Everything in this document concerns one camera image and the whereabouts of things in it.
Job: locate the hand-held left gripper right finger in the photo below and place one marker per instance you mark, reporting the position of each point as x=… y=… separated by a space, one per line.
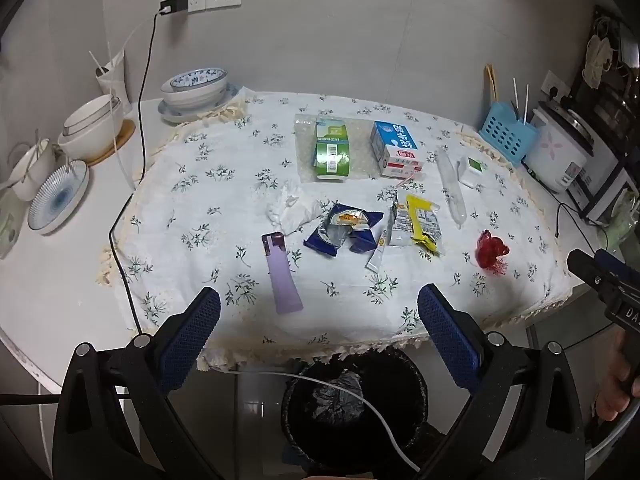
x=445 y=335

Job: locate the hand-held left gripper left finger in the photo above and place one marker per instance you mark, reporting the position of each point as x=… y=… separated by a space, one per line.
x=192 y=340

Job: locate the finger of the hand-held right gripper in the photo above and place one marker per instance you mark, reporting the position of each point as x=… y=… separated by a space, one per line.
x=617 y=265
x=587 y=267

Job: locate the black lined waste bin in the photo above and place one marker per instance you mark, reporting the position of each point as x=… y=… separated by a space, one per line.
x=400 y=385

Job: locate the red mesh net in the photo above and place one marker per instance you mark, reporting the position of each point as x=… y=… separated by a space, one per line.
x=490 y=255

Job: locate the small silver sachet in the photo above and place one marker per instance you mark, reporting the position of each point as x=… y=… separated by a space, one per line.
x=376 y=255

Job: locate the purple tube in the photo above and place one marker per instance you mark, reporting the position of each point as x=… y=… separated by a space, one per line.
x=282 y=280

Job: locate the yellow white snack packet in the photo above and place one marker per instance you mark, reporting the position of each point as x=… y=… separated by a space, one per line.
x=425 y=220

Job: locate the silver foil packet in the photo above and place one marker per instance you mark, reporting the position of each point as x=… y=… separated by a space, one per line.
x=399 y=225

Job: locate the clear plastic wrapper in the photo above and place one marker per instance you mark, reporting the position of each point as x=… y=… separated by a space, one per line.
x=450 y=185

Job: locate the blue cookie wrapper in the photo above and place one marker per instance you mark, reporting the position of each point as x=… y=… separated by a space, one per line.
x=325 y=241

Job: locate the pink striped straw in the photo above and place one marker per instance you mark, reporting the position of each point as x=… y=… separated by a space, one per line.
x=410 y=180

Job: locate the white tissue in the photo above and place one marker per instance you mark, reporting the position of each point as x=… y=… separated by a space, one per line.
x=295 y=210

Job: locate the blue white milk carton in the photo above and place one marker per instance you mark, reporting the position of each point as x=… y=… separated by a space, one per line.
x=392 y=142

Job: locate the green white carton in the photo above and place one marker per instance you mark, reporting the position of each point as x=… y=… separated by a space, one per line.
x=332 y=155

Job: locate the person's right hand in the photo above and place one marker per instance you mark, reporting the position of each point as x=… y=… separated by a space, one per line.
x=611 y=395

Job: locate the pale green plastic bag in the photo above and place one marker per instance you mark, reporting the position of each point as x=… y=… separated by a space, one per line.
x=620 y=217

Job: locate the white microwave oven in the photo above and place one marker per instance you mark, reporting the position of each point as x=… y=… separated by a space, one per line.
x=600 y=185

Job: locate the white rice cooker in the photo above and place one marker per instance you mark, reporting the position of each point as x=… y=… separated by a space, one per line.
x=555 y=155

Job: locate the white floral tablecloth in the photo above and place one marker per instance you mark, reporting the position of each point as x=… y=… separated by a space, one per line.
x=225 y=200

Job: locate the small white green box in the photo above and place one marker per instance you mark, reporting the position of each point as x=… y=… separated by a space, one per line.
x=470 y=172

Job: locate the black metal rack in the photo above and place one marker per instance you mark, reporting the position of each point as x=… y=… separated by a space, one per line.
x=612 y=110

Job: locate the blue plastic utensil basket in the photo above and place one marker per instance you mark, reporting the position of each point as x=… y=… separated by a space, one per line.
x=505 y=132

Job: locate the black utensil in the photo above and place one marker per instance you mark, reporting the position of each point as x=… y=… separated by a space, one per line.
x=514 y=108

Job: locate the white straw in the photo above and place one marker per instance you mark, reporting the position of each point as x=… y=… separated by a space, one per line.
x=515 y=95
x=526 y=102
x=97 y=62

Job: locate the black plug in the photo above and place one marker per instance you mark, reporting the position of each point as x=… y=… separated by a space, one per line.
x=553 y=93

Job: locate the blue striped plate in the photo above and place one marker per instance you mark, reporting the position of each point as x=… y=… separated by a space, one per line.
x=57 y=197

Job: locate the wooden chopstick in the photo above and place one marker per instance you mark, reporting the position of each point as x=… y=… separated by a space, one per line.
x=494 y=82
x=489 y=82

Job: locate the cream mesh cloth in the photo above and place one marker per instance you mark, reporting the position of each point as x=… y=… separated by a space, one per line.
x=597 y=57

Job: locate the wooden trivet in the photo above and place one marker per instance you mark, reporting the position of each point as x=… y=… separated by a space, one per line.
x=125 y=140

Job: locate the pale green dish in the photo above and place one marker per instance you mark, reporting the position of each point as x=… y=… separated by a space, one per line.
x=7 y=230

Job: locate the large white bowl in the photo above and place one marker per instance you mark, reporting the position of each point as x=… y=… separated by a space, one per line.
x=92 y=145

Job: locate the white mug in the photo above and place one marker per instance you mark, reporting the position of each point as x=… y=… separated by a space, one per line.
x=32 y=170

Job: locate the small white bowl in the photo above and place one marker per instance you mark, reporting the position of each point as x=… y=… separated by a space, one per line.
x=92 y=115

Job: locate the blue patterned bowl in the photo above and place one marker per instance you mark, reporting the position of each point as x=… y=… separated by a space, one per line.
x=197 y=80

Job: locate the white cup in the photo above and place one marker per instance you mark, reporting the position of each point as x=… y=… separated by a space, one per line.
x=114 y=90

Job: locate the black charger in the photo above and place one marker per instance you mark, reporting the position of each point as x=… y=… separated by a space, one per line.
x=174 y=5

